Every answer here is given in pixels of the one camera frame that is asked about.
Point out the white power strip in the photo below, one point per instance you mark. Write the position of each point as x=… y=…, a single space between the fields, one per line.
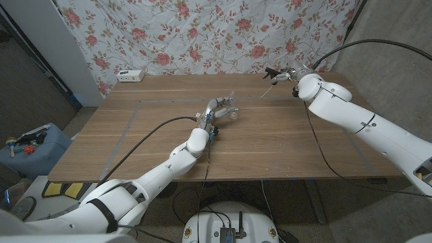
x=130 y=76

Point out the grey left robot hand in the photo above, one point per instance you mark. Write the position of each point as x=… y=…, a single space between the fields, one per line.
x=209 y=109

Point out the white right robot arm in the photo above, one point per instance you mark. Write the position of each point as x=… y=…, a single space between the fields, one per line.
x=354 y=118

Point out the black backdrop pole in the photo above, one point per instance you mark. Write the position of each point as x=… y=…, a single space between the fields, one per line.
x=354 y=17

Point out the black round object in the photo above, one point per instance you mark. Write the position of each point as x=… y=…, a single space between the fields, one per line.
x=168 y=189

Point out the white mat with yellow print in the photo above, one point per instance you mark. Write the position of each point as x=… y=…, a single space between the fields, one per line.
x=50 y=206

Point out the black antenna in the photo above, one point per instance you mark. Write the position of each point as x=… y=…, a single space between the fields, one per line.
x=241 y=224

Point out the black pump head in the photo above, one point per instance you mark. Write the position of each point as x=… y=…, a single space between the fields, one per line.
x=271 y=72

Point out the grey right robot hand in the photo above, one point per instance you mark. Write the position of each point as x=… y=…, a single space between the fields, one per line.
x=297 y=72

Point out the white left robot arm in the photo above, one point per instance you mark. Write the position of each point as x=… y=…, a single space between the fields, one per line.
x=162 y=172

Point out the blue storage box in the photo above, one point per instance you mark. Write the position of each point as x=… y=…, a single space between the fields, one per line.
x=44 y=158

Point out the grey computer box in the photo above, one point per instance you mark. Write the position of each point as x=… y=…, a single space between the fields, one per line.
x=227 y=234

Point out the orange toy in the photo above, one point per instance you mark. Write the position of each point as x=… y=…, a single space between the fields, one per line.
x=29 y=149

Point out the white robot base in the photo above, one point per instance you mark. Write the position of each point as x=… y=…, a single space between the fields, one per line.
x=209 y=222

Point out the wooden toy mallet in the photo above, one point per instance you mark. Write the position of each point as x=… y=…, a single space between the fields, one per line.
x=11 y=141

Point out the grey sneaker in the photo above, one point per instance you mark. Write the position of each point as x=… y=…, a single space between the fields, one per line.
x=23 y=207

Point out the white flat stick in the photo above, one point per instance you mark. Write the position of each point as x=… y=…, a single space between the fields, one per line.
x=37 y=130

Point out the clear plastic dispenser bottle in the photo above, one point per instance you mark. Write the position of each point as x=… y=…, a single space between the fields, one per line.
x=233 y=115

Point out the floral backdrop cloth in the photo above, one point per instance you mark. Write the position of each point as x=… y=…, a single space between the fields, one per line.
x=209 y=33

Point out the grey table leg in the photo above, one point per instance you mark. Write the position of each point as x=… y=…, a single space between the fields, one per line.
x=315 y=202

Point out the black toy pieces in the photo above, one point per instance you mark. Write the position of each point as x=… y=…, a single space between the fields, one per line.
x=37 y=138

